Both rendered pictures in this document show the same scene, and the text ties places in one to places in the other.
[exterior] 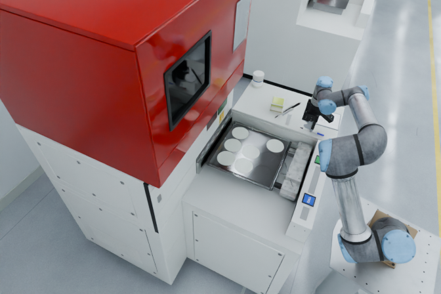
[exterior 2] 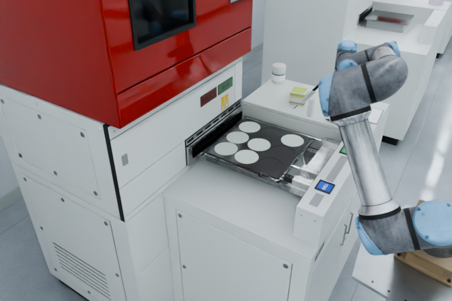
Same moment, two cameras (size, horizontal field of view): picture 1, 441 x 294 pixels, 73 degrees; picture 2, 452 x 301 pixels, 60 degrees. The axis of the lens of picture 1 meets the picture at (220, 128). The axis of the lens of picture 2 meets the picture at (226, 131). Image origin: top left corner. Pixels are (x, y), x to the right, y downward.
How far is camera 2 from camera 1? 0.55 m
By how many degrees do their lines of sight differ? 16
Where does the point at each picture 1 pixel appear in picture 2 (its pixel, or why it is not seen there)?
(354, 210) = (369, 167)
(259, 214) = (261, 213)
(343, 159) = (346, 89)
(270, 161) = (283, 154)
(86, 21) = not seen: outside the picture
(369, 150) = (377, 74)
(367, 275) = (407, 291)
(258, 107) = (274, 100)
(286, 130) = (308, 123)
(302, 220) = (312, 207)
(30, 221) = not seen: outside the picture
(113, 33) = not seen: outside the picture
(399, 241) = (437, 211)
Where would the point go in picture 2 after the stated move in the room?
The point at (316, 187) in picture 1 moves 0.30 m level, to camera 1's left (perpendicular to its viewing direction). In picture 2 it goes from (337, 175) to (255, 167)
